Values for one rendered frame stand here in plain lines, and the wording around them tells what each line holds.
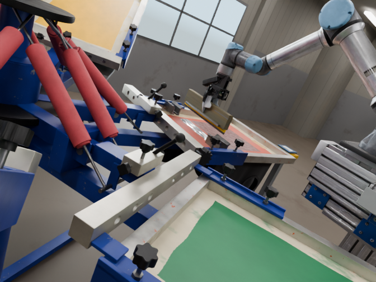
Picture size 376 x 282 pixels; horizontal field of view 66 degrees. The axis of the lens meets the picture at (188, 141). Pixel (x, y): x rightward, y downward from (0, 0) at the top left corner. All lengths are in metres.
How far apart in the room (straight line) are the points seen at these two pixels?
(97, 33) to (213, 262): 1.44
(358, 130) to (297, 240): 8.14
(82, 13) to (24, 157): 1.53
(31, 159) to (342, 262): 0.91
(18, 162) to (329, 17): 1.10
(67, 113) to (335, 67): 8.15
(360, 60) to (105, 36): 1.29
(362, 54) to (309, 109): 7.51
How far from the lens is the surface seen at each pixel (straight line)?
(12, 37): 0.87
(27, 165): 0.49
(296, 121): 8.82
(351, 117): 9.18
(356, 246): 1.62
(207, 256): 0.75
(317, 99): 8.65
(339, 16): 1.24
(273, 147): 1.86
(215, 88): 1.44
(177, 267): 0.68
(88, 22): 1.90
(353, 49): 1.22
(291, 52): 1.44
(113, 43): 1.80
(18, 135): 0.38
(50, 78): 0.86
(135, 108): 1.26
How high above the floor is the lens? 1.41
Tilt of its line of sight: 19 degrees down
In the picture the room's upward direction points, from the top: 23 degrees clockwise
